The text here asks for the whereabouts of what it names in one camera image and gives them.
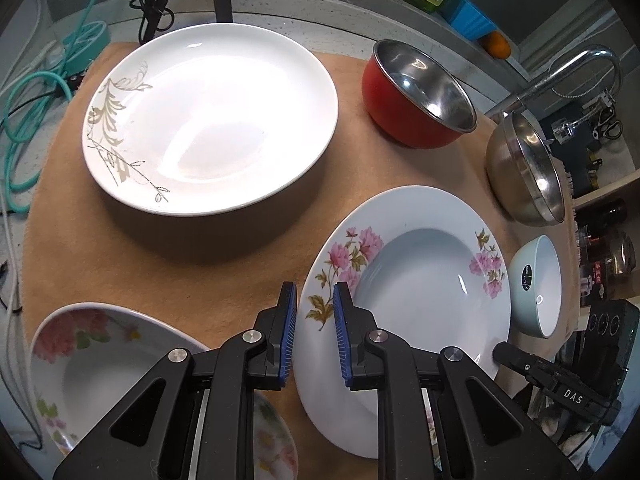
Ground light blue ceramic bowl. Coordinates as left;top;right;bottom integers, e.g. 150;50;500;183
508;235;563;339

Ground floral plate pink roses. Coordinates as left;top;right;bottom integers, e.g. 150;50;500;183
29;304;298;479

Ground floral plate pink blossoms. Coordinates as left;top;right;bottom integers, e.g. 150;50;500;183
293;185;511;458

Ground large stainless steel bowl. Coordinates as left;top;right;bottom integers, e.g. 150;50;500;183
485;113;565;226

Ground white plate gold leaf pattern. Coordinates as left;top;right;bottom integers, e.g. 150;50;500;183
81;24;338;217

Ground red steel bowl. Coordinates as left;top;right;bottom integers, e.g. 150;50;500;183
361;39;477;150

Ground chrome kitchen faucet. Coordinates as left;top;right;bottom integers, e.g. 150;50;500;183
484;44;624;141

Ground beige towel mat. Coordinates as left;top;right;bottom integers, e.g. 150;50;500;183
19;41;582;480

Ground black scissors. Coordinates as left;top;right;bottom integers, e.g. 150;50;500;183
592;105;624;141

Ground orange fruit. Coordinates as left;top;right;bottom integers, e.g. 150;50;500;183
478;30;512;60

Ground blue plastic cup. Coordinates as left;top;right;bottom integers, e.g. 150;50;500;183
438;0;498;41

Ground teal coiled cable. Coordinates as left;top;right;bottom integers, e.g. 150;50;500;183
0;0;116;214

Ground teal cable reel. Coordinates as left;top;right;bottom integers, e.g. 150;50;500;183
44;21;111;76

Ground white cable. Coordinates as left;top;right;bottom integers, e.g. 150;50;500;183
0;0;57;451

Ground black cable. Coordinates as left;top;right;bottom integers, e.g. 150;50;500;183
128;0;176;32

